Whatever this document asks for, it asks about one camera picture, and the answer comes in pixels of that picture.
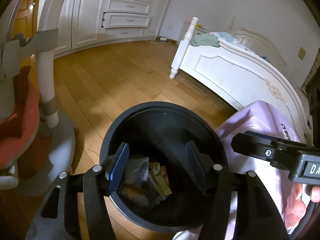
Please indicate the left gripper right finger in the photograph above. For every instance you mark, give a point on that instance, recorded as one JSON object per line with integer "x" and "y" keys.
{"x": 257, "y": 216}

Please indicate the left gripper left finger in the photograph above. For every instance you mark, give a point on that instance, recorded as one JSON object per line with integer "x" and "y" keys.
{"x": 59, "y": 214}

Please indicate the trash inside bin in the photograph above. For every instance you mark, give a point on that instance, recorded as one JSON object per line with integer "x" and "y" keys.
{"x": 145, "y": 183}

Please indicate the black round trash bin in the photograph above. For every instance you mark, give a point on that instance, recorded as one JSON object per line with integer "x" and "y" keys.
{"x": 160, "y": 131}

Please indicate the right hand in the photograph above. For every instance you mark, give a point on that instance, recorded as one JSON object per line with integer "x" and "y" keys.
{"x": 295, "y": 208}

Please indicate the purple tablecloth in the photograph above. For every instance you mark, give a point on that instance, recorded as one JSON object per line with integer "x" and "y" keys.
{"x": 262, "y": 118}

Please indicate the pink grey desk chair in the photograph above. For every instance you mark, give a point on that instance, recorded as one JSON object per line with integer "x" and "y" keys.
{"x": 20, "y": 117}

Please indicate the green cloth on bed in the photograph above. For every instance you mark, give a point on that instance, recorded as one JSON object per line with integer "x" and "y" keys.
{"x": 205, "y": 40}

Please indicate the white wardrobe with drawers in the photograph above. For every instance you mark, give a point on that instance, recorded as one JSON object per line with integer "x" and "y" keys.
{"x": 85, "y": 23}

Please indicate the white bed frame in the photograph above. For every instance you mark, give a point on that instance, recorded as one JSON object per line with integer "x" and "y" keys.
{"x": 241, "y": 77}

